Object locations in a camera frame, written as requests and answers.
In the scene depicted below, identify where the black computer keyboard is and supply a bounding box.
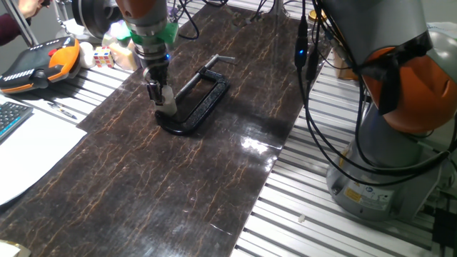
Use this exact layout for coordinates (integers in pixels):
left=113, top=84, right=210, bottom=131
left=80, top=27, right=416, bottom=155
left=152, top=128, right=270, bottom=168
left=0, top=101, right=34, bottom=143

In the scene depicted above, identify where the Rubik's cube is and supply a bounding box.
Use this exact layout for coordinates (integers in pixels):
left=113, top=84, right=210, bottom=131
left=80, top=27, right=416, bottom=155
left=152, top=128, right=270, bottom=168
left=93, top=46, right=116, bottom=69

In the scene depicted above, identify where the maroon sleeved forearm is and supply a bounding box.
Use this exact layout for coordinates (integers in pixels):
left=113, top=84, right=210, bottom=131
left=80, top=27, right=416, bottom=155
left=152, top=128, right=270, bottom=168
left=0, top=13, right=31, bottom=46

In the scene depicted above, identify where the green printed camera mount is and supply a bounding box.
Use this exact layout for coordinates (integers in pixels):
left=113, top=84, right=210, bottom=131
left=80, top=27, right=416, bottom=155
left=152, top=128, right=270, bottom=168
left=114, top=21, right=180, bottom=46

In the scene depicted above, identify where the orange black teach pendant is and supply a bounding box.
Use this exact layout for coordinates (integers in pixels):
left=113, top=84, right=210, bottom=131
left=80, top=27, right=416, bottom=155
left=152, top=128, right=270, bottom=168
left=0, top=35, right=81, bottom=95

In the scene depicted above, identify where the dark marble pattern mat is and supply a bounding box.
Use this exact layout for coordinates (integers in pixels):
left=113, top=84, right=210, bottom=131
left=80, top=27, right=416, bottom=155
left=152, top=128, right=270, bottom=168
left=0, top=0, right=324, bottom=257

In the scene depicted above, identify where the dark pen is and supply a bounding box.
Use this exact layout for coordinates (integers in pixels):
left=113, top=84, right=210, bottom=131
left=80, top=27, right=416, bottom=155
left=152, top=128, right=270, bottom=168
left=46, top=101, right=78, bottom=120

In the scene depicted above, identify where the white plastic jar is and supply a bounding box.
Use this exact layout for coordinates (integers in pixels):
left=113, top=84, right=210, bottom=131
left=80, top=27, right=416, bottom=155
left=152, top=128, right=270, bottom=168
left=154, top=99, right=179, bottom=117

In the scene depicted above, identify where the black round spool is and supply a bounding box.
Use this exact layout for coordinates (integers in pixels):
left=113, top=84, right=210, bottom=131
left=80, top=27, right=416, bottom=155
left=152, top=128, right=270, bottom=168
left=71, top=0, right=124, bottom=40

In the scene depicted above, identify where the slim metal stand post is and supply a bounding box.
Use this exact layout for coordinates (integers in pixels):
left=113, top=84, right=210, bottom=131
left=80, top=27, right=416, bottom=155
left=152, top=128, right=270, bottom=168
left=271, top=0, right=286, bottom=17

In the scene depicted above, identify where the person's bare hand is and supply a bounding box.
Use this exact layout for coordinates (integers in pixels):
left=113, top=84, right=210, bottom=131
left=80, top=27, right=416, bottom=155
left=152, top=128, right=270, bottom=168
left=17, top=0, right=51, bottom=19

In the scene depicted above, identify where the cardboard box with inserts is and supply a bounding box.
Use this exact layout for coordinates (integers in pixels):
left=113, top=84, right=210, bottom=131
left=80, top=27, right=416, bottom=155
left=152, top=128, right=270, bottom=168
left=331, top=46, right=360, bottom=81

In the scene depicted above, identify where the glass jar with yellow lid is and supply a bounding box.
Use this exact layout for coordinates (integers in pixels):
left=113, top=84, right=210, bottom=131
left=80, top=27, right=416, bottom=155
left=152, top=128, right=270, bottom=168
left=308, top=9, right=328, bottom=24

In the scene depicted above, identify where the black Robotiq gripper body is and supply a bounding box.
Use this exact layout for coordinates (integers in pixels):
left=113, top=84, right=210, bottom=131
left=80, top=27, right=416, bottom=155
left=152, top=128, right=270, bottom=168
left=141, top=53, right=171, bottom=85

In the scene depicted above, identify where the large white paper sheet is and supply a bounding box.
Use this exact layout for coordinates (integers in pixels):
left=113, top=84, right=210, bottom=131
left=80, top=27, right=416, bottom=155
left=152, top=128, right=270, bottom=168
left=0, top=93, right=88, bottom=207

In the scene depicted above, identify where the white soft rounded toy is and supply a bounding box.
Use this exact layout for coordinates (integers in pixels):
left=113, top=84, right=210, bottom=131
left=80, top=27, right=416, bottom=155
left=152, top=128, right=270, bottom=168
left=79, top=41, right=97, bottom=70

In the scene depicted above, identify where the aluminium frame post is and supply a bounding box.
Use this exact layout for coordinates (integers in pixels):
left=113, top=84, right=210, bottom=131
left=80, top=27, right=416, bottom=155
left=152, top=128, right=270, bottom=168
left=2, top=0, right=39, bottom=48

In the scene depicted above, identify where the black metal C-clamp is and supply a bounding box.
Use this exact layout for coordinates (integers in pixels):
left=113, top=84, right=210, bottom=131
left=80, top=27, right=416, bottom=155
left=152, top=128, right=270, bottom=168
left=154, top=53, right=237, bottom=136

